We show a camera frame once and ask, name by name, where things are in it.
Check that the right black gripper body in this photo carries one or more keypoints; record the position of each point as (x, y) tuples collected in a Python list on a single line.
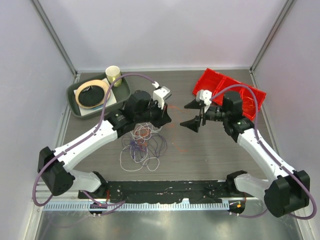
[(213, 114)]

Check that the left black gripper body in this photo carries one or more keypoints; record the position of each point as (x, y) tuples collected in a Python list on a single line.
[(154, 113)]

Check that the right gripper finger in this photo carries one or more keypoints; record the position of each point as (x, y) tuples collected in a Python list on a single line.
[(193, 124), (194, 104)]

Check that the red plastic divided bin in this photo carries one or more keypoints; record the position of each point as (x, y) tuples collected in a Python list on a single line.
[(215, 82)]

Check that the dark green plastic tray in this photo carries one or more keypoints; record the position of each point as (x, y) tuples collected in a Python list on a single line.
[(120, 94)]

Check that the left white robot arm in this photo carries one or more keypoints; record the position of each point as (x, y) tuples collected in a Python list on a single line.
[(57, 166)]

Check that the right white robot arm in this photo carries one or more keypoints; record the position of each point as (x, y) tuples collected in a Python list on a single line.
[(284, 190)]

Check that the cream yellow mug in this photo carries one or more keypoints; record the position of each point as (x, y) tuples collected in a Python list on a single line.
[(112, 73)]

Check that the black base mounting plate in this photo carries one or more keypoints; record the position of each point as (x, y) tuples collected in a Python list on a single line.
[(167, 192)]

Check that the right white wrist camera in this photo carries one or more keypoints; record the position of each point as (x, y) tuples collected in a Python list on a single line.
[(204, 96)]

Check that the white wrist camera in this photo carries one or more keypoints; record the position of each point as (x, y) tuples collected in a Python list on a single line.
[(204, 96), (160, 94)]

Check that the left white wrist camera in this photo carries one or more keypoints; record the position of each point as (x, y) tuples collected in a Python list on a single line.
[(160, 94)]

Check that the slotted cable duct rail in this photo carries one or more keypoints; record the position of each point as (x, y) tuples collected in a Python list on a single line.
[(130, 207)]

